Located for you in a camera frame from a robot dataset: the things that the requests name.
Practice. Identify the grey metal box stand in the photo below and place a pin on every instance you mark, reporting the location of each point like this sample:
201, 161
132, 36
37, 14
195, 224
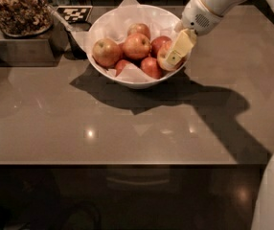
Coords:
43, 50

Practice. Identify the white paper bowl liner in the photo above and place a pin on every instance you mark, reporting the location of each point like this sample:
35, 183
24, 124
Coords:
121, 19

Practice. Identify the front left small apple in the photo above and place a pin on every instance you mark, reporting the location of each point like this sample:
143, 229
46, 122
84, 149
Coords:
121, 64

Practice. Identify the white bowl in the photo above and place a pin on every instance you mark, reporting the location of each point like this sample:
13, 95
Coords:
137, 82

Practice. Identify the front right red apple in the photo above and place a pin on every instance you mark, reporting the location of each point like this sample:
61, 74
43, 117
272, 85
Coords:
150, 66

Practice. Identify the glass jar of nuts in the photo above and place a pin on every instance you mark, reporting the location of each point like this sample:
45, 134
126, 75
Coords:
21, 18

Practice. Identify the metal scoop with handle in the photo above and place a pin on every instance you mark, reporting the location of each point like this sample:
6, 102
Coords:
72, 28

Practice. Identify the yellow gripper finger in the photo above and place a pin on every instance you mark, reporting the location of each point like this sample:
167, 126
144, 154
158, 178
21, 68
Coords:
181, 47

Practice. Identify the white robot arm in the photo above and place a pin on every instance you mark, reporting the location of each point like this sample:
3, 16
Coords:
264, 210

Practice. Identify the red yellow apple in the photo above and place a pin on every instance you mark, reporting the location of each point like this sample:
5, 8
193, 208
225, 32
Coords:
162, 58

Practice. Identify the back red apple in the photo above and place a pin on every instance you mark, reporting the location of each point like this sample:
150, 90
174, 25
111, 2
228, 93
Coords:
138, 29

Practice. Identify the dark red hidden apple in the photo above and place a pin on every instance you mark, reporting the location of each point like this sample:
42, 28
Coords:
157, 43

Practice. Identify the black white marker tag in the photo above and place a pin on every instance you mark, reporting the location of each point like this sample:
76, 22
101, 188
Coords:
74, 14

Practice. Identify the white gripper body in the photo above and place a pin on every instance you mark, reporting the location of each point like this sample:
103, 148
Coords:
196, 17

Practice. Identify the centre red apple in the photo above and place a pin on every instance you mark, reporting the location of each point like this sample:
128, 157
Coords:
136, 46

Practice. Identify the left front red apple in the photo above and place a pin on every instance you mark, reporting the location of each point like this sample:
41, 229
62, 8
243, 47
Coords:
106, 52

